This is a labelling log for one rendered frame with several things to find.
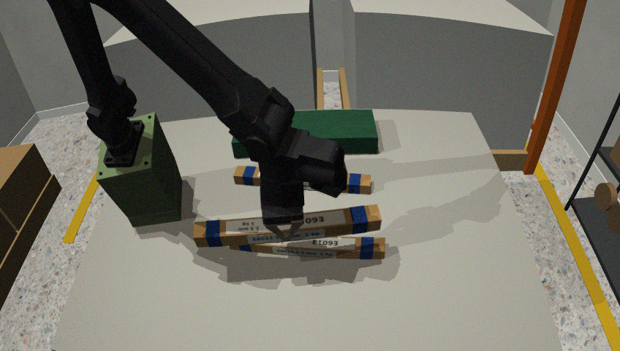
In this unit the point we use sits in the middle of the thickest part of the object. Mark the tan cardboard pack with blue bands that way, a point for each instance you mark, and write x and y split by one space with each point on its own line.
318 224
363 248
356 183

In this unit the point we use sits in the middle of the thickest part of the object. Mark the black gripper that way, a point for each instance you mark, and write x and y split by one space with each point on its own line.
271 209

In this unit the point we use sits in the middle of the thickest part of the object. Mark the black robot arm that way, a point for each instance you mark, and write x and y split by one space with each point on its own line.
234 95

